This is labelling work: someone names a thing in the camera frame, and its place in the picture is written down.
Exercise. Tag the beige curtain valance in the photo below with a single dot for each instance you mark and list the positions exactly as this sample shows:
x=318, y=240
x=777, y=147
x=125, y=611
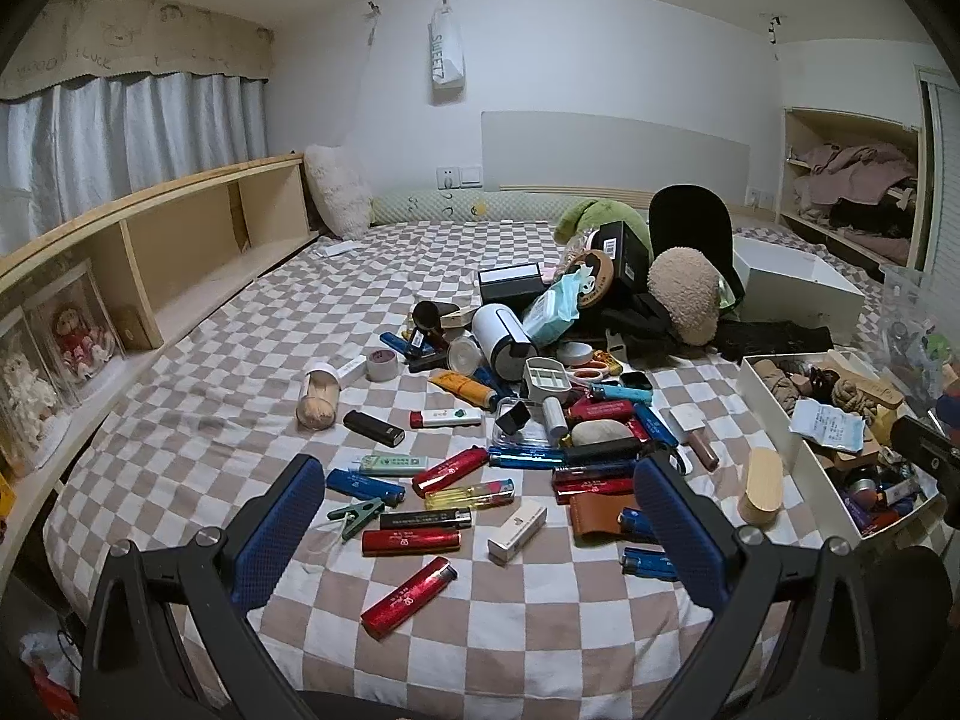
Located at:
x=135, y=37

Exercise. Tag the black cap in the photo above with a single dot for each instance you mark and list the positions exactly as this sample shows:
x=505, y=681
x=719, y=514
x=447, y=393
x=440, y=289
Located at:
x=690, y=214

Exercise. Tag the cotton swab jar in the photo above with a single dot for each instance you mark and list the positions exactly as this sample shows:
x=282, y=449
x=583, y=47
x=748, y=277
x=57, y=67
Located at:
x=319, y=397

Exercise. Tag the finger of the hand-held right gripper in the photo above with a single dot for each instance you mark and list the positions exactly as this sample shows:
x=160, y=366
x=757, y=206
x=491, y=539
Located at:
x=934, y=457

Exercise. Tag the clear box with red doll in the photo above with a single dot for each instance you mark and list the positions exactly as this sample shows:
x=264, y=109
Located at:
x=75, y=330

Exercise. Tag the pile of clothes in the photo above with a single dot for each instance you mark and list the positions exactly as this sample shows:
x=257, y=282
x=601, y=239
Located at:
x=847, y=172

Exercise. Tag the orange scissors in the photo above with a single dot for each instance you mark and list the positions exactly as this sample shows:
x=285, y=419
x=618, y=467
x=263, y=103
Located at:
x=592, y=366

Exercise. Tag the black makeup brush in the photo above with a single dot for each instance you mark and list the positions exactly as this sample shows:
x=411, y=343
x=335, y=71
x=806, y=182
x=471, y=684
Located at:
x=431, y=313

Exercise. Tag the white plastic container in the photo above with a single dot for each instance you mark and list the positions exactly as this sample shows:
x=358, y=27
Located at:
x=825, y=487

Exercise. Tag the beige tape roll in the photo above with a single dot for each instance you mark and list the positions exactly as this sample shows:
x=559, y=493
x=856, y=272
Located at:
x=382, y=365

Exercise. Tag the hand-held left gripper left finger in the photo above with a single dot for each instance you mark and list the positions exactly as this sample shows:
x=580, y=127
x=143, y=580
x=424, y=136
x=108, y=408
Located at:
x=277, y=532

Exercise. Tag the white lighter with red end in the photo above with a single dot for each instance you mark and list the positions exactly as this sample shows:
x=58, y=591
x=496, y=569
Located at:
x=450, y=417

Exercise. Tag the clear box with white doll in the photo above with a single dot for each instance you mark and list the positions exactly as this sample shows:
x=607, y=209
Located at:
x=30, y=397

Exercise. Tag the white cylindrical device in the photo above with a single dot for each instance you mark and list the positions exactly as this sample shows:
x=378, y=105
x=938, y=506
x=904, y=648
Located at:
x=499, y=341

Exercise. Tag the green white lip balm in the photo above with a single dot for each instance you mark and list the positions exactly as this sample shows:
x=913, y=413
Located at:
x=394, y=463

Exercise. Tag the white printed packet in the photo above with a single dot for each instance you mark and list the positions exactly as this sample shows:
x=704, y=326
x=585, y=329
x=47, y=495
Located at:
x=825, y=426

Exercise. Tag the white louvred wardrobe door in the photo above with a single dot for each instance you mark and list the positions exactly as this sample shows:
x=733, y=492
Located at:
x=943, y=165

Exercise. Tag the white wall switch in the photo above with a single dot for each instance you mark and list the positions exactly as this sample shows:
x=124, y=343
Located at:
x=460, y=176

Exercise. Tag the small white box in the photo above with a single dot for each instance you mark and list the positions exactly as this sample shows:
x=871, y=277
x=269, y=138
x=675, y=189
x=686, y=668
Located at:
x=516, y=531

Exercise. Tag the white plastic organiser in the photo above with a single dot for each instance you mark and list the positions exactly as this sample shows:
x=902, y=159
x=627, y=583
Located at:
x=547, y=376

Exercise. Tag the teal face mask pack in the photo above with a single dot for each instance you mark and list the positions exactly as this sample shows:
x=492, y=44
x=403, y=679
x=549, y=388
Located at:
x=555, y=307

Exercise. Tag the round bear print tin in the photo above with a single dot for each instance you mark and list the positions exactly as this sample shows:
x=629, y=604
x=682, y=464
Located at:
x=592, y=277

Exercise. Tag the white wall socket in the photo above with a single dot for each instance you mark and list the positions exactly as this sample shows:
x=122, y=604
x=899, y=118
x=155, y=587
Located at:
x=756, y=199

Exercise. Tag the blue foil packet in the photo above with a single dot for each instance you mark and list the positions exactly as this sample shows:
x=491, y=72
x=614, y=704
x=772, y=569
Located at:
x=364, y=487

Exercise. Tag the black cylinder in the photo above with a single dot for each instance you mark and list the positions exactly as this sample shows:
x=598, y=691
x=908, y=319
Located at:
x=600, y=452

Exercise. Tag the brown leather case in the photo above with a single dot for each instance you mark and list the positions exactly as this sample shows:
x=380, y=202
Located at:
x=600, y=517

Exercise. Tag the white paper bag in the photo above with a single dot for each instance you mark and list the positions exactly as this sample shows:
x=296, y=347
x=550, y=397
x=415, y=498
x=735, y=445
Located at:
x=448, y=52

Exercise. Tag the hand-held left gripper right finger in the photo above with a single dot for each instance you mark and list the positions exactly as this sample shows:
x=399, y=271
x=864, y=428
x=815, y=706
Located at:
x=675, y=532

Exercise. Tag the orange tube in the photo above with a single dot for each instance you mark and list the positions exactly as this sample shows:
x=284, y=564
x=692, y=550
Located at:
x=465, y=390

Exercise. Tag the grey curtain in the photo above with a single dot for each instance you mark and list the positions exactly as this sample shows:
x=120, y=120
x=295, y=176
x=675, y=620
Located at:
x=150, y=135

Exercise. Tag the white shoe box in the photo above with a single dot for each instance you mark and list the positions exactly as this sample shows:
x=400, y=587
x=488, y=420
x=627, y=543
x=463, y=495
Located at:
x=795, y=285

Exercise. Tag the grey oval stone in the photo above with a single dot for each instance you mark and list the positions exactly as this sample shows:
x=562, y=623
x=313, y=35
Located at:
x=600, y=433

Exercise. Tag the beige fuzzy slipper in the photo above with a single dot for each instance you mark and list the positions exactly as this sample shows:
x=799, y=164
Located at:
x=682, y=292

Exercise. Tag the slim black lighter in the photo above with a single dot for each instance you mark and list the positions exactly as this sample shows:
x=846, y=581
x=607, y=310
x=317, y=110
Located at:
x=426, y=518

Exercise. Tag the black box with label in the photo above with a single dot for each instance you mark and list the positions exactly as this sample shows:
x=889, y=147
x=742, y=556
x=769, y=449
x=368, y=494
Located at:
x=626, y=251

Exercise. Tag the small round white tin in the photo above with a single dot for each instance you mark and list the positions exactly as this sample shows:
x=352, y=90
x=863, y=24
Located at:
x=575, y=353

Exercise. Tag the white fluffy pillow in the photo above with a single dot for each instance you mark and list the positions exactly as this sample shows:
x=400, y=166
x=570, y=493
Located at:
x=337, y=191

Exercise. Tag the clear yellow lighter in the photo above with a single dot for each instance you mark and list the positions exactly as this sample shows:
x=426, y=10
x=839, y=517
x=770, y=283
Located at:
x=469, y=495

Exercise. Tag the brown wooden tag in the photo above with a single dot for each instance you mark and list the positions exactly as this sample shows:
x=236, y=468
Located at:
x=885, y=394

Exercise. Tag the white remote control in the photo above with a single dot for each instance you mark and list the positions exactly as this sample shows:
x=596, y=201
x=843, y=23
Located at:
x=339, y=247

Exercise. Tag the green clothes peg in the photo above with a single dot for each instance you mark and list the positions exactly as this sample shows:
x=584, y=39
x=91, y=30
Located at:
x=358, y=517

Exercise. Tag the long green pillow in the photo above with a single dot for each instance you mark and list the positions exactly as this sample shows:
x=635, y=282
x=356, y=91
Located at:
x=435, y=208

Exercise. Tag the white headboard panel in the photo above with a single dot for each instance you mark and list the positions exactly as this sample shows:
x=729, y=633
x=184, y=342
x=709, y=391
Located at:
x=615, y=150

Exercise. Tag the wooden bedside shelf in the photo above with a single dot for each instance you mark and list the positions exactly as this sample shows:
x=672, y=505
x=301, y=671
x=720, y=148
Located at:
x=195, y=240

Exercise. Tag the brown rolled cloth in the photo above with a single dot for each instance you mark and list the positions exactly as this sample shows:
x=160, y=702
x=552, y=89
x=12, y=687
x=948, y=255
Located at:
x=776, y=382

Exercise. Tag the white plastic bag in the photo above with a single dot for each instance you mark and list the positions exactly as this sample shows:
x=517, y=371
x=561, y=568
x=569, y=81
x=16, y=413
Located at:
x=49, y=660

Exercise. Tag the cream wardrobe shelf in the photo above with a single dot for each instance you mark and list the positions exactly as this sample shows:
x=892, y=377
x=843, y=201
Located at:
x=784, y=165

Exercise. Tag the clear plastic storage bin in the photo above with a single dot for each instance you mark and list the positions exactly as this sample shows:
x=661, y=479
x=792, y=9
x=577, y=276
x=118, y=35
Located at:
x=904, y=300

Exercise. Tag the oval wooden case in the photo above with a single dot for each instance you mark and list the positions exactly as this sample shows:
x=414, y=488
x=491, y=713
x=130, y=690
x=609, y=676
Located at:
x=761, y=487

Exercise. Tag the small black cube box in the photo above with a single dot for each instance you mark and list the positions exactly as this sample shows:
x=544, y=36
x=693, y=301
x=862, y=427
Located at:
x=514, y=416

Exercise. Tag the green plush toy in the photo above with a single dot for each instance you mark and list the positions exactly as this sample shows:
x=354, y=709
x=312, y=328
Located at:
x=600, y=214

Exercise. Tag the brown lipstick tube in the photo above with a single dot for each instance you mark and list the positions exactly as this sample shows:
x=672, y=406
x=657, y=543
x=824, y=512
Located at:
x=701, y=450

